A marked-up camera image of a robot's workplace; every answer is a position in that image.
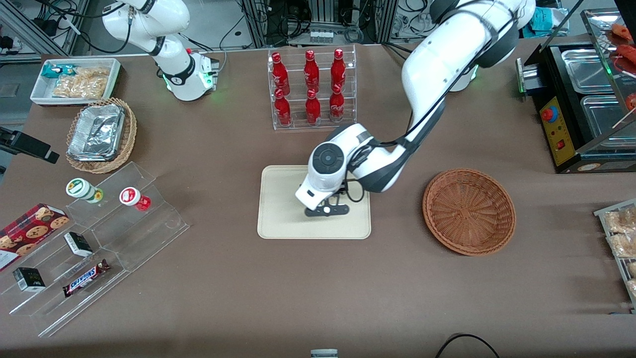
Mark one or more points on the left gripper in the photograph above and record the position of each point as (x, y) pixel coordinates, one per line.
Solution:
(341, 190)

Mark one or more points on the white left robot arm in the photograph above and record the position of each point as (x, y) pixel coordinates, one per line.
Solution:
(447, 59)

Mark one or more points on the beige rectangular tray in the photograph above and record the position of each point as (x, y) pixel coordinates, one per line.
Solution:
(283, 214)

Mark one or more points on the round brown wicker basket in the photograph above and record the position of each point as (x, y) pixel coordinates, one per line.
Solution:
(469, 211)

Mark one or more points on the oval wicker basket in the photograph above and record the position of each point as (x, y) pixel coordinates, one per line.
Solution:
(130, 129)

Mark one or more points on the tray of bagged pastries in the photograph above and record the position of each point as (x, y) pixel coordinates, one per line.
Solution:
(603, 221)

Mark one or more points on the red cola bottle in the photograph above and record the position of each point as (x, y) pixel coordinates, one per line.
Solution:
(337, 105)
(311, 72)
(313, 108)
(338, 69)
(280, 74)
(282, 109)

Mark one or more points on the clear acrylic bottle rack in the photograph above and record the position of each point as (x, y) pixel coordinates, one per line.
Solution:
(350, 87)

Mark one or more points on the white power strip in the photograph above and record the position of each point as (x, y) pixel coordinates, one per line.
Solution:
(321, 36)

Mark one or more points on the grey metal block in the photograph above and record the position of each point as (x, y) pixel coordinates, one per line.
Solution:
(324, 353)

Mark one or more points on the clear acrylic stepped display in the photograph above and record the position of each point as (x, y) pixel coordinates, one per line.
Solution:
(144, 238)

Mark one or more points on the red lid yogurt cup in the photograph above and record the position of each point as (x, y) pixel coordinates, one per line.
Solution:
(131, 196)

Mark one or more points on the stacked aluminium foil trays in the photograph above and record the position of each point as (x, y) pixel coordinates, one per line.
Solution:
(97, 132)

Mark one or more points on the green lid yogurt cup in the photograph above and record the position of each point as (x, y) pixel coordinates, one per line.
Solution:
(79, 188)

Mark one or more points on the small black box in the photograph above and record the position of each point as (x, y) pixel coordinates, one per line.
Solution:
(78, 243)
(29, 279)

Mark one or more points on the Snickers chocolate bar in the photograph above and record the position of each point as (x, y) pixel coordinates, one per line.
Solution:
(84, 278)

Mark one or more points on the red emergency stop button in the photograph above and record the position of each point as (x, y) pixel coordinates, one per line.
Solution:
(548, 115)

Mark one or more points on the black food warmer appliance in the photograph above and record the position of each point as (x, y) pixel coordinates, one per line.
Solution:
(556, 129)

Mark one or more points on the clear bag of crackers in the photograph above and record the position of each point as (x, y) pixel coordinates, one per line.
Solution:
(82, 83)

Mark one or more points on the red cookie box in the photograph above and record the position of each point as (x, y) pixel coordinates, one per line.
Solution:
(30, 231)

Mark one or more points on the teal snack packet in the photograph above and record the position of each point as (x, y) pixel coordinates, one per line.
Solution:
(54, 70)

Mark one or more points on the white rectangular bin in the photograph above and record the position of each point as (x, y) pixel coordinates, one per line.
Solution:
(42, 94)

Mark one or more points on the steel warmer pan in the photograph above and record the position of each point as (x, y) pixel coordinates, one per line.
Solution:
(603, 117)
(586, 69)

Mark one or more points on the clear bag of fried snacks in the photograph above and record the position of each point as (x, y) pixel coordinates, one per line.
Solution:
(625, 245)
(623, 221)

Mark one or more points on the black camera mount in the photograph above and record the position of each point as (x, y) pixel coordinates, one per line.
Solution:
(27, 144)

